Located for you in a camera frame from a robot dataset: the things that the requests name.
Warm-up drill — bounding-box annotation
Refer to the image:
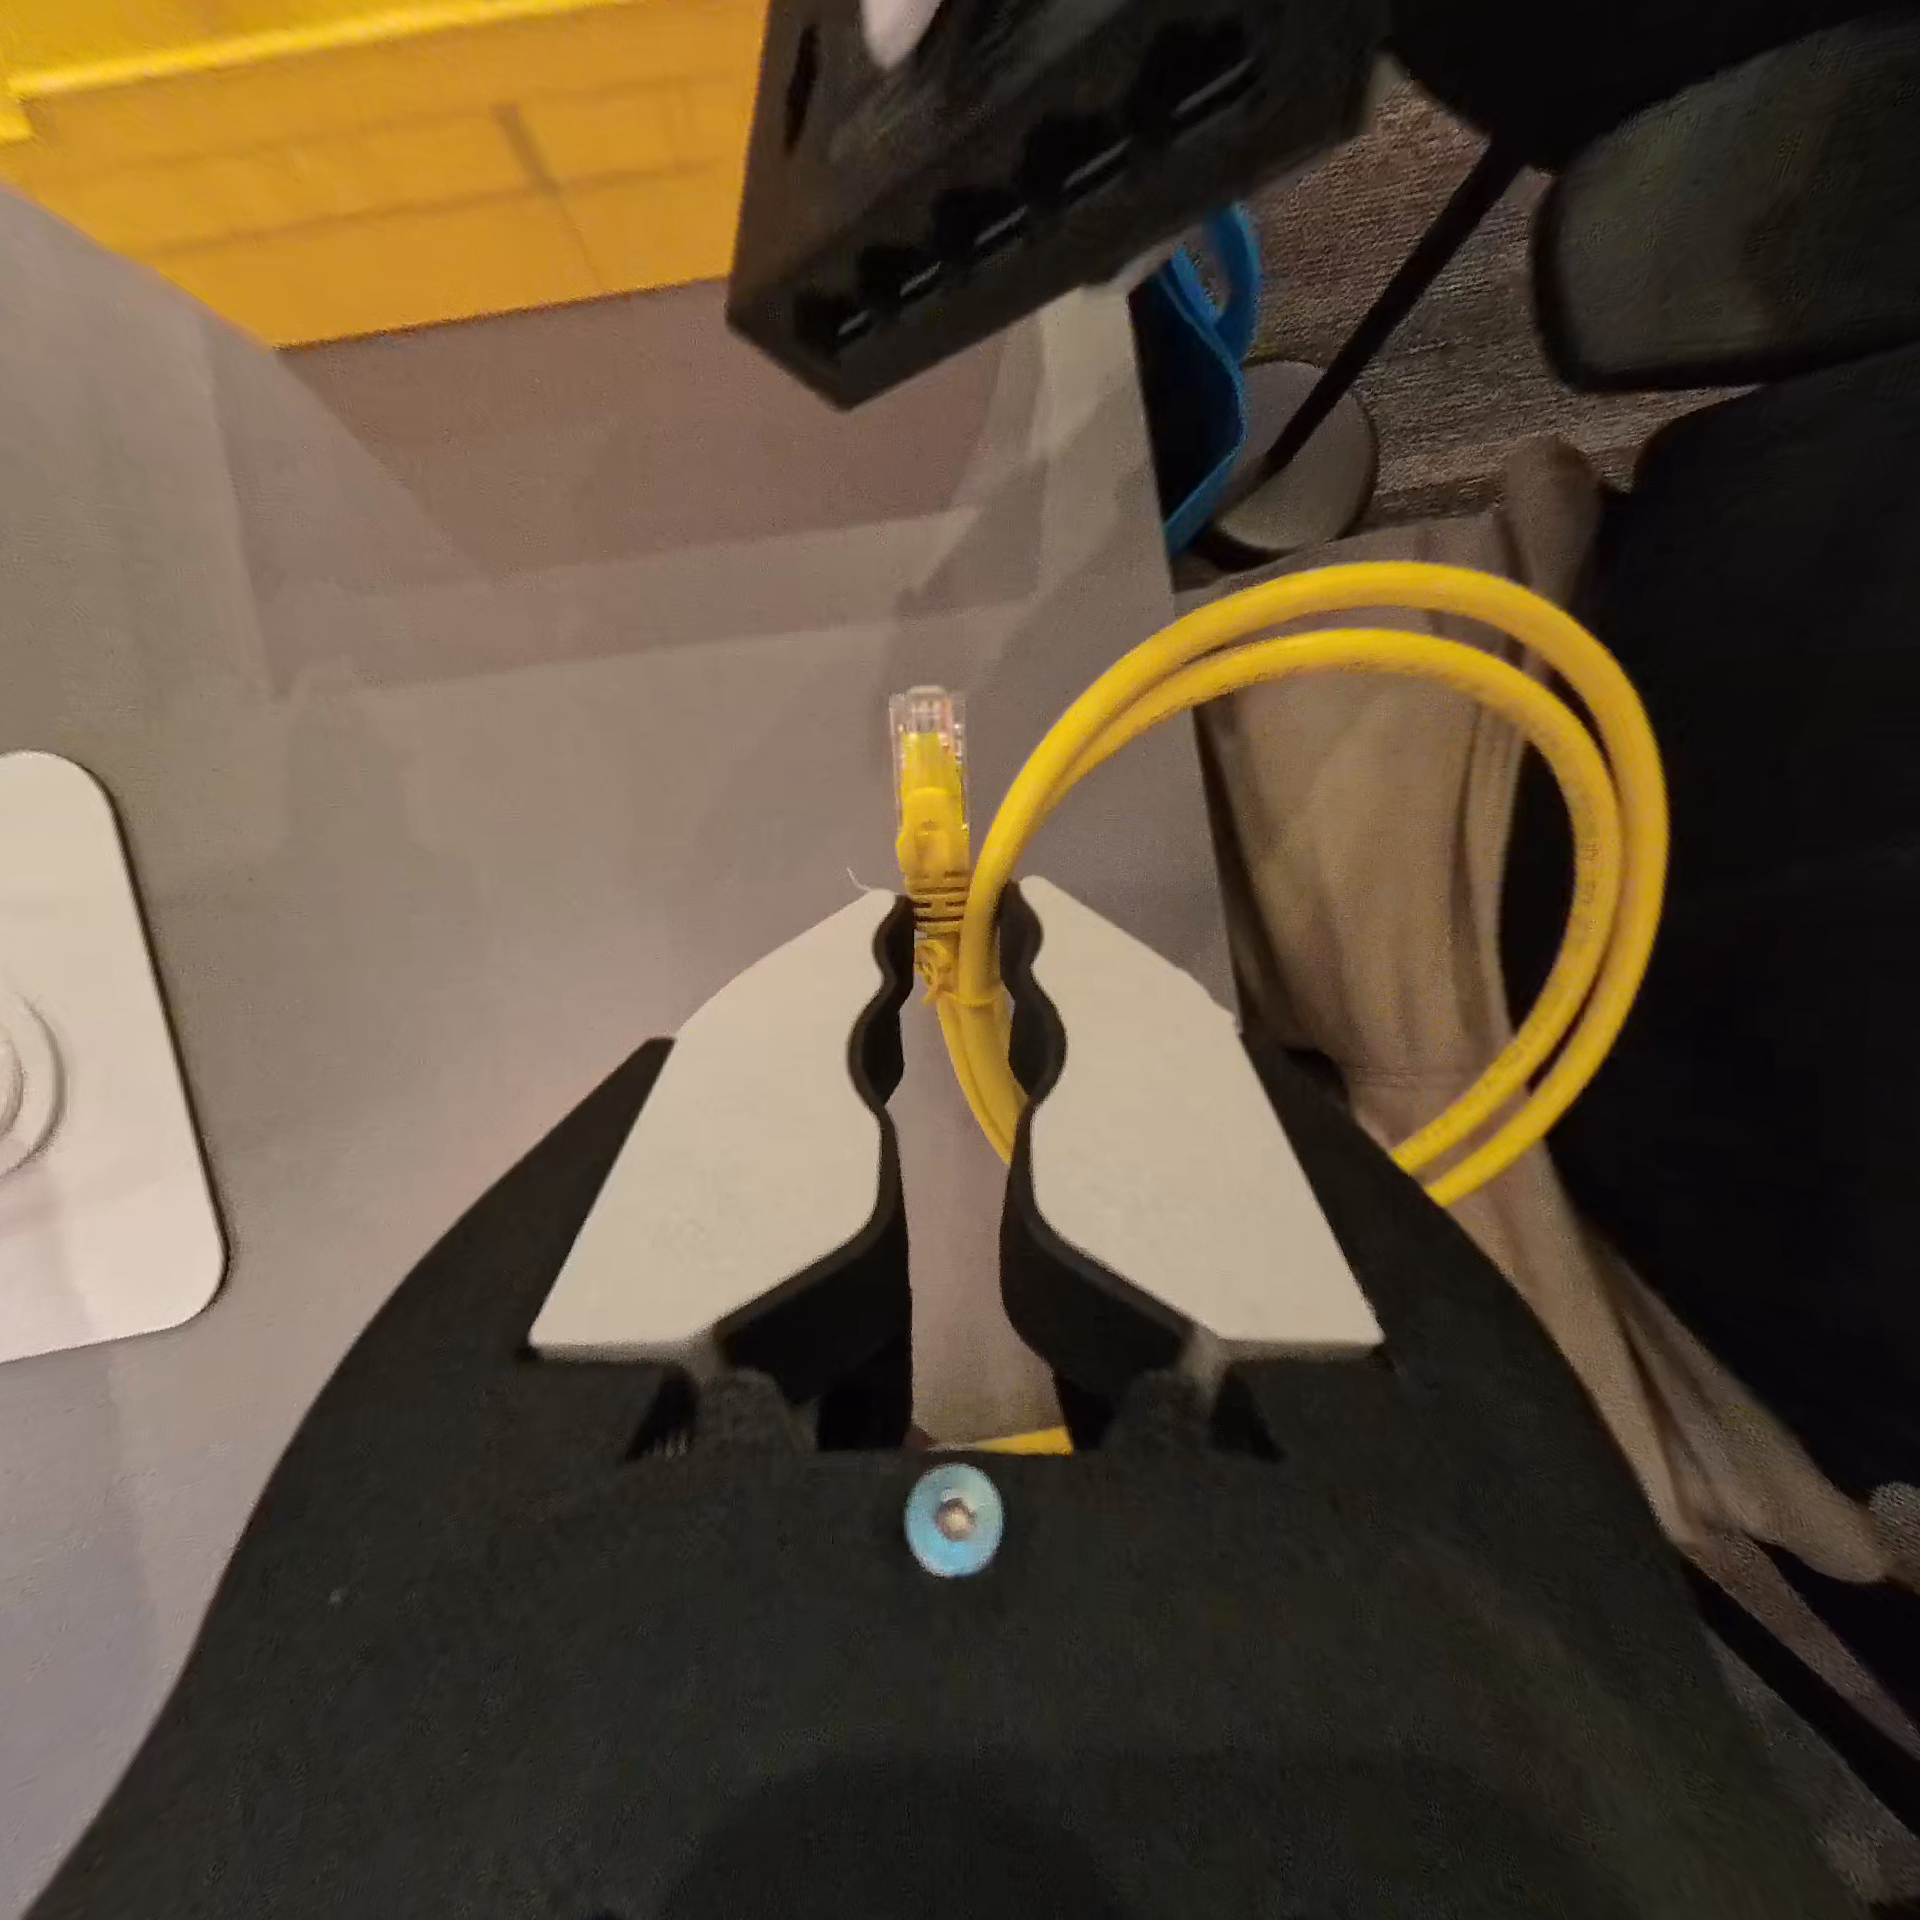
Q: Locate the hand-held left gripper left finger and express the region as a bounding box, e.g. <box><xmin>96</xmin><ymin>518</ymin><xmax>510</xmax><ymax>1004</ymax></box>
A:
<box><xmin>526</xmin><ymin>892</ymin><xmax>917</xmax><ymax>1453</ymax></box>

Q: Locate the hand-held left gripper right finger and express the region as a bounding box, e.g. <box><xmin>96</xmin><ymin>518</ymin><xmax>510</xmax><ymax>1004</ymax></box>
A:
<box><xmin>994</xmin><ymin>872</ymin><xmax>1385</xmax><ymax>1453</ymax></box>

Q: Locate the black ethernet switch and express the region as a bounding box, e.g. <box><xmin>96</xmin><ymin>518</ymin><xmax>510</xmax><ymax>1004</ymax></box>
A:
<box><xmin>724</xmin><ymin>0</ymin><xmax>1389</xmax><ymax>412</ymax></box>

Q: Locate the yellow ethernet cable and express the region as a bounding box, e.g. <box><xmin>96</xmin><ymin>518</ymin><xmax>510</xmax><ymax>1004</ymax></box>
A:
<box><xmin>889</xmin><ymin>562</ymin><xmax>1669</xmax><ymax>1455</ymax></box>

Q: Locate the person's beige trouser leg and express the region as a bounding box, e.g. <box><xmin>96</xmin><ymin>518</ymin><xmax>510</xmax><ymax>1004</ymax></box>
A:
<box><xmin>1199</xmin><ymin>438</ymin><xmax>1920</xmax><ymax>1593</ymax></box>

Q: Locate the yellow plastic bin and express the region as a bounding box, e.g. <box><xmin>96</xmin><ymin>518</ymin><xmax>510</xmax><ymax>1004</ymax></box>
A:
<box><xmin>0</xmin><ymin>0</ymin><xmax>772</xmax><ymax>348</ymax></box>

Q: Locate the round grey base with pole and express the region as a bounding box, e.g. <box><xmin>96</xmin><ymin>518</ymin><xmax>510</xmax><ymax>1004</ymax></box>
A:
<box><xmin>1206</xmin><ymin>142</ymin><xmax>1525</xmax><ymax>564</ymax></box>

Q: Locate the black office chair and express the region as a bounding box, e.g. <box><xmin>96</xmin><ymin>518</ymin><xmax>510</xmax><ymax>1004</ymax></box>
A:
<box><xmin>1499</xmin><ymin>0</ymin><xmax>1920</xmax><ymax>1501</ymax></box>

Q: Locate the blue strap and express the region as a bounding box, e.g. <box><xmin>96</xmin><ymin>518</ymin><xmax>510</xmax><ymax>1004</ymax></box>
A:
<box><xmin>1155</xmin><ymin>203</ymin><xmax>1261</xmax><ymax>559</ymax></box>

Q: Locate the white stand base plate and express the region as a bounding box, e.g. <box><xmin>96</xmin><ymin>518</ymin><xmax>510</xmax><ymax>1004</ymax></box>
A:
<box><xmin>0</xmin><ymin>752</ymin><xmax>231</xmax><ymax>1367</ymax></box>

